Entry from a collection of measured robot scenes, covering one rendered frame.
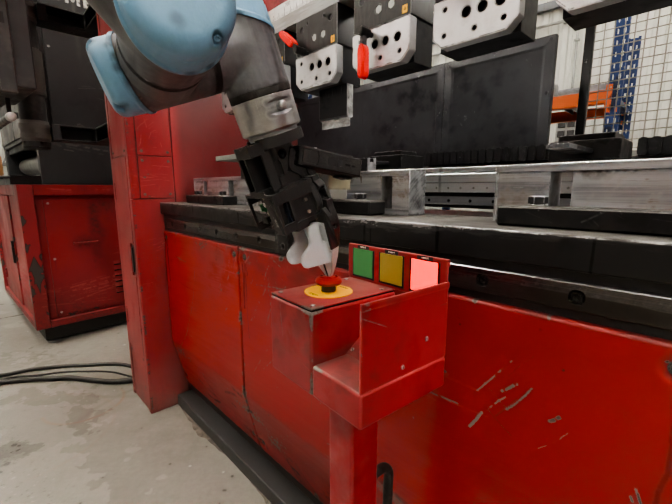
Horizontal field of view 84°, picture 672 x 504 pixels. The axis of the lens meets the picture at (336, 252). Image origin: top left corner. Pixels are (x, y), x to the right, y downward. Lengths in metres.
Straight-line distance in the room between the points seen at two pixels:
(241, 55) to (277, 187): 0.15
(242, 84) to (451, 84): 1.02
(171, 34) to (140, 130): 1.36
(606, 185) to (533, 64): 0.70
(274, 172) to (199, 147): 1.26
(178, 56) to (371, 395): 0.37
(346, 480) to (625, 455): 0.36
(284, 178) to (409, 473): 0.59
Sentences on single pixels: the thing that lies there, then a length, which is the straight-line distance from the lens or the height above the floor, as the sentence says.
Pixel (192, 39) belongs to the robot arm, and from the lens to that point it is 0.29.
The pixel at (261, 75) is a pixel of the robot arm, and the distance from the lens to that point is 0.46.
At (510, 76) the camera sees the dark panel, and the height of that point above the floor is 1.25.
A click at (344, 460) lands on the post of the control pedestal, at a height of 0.54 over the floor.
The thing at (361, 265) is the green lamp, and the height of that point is 0.81.
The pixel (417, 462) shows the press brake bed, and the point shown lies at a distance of 0.79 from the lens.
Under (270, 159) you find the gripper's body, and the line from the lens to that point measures 0.47.
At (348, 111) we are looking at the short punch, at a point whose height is 1.11.
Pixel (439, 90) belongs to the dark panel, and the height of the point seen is 1.26.
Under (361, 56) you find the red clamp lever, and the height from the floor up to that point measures 1.19.
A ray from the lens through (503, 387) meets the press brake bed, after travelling 0.63.
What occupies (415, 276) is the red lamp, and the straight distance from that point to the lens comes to 0.54.
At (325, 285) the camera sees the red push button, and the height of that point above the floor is 0.79.
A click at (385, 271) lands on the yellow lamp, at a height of 0.81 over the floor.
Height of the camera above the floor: 0.93
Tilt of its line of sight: 10 degrees down
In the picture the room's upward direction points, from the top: straight up
